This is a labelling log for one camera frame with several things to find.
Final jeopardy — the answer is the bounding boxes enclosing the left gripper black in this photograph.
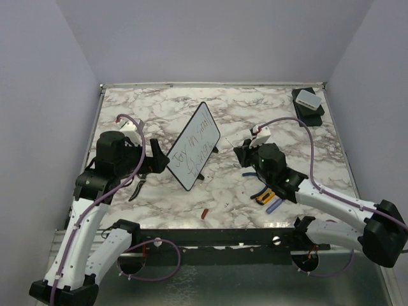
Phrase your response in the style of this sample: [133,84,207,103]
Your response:
[117,138,170,177]

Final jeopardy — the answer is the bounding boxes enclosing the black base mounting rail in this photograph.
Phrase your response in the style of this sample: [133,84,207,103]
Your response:
[63,219,332,267]

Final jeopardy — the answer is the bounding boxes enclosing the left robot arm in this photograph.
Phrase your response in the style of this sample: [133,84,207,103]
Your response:
[29,131,170,305]

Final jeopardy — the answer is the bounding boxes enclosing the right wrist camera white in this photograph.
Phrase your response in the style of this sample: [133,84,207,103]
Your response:
[249,125,271,149]

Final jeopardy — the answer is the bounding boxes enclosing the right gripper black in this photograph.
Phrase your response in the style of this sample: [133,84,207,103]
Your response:
[235,137,273,184]

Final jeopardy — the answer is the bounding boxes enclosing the black wire stripper pliers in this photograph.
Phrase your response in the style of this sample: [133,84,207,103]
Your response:
[128,173,149,201]

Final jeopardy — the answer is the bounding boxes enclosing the red marker cap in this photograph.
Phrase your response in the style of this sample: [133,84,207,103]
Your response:
[201,208,209,219]

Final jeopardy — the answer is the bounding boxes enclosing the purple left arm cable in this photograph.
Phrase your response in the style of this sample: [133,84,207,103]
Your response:
[50,113,147,306]

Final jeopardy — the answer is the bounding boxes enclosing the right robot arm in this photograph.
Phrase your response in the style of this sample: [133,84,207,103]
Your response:
[233,139,407,268]

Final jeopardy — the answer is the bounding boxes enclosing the black flat box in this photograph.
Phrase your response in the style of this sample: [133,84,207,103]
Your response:
[291,87,324,127]

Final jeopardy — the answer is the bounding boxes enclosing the blue red screwdriver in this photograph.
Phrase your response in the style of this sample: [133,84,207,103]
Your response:
[265,199,284,215]

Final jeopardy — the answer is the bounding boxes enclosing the small black-framed whiteboard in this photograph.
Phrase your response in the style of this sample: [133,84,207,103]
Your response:
[167,102,221,191]

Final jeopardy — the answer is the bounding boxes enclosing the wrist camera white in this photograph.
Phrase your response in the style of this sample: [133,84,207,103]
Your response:
[115,117,144,145]
[249,125,271,149]

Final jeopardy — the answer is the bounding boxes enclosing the white small box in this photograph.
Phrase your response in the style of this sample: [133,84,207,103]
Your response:
[295,89,322,111]

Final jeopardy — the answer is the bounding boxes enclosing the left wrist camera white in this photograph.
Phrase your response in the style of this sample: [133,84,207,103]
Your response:
[115,117,144,145]

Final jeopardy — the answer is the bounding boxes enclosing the blue handled pliers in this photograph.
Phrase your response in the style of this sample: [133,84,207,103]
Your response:
[242,172,268,200]

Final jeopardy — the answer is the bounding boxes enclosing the yellow utility knife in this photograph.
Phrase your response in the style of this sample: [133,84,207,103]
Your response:
[255,189,275,205]

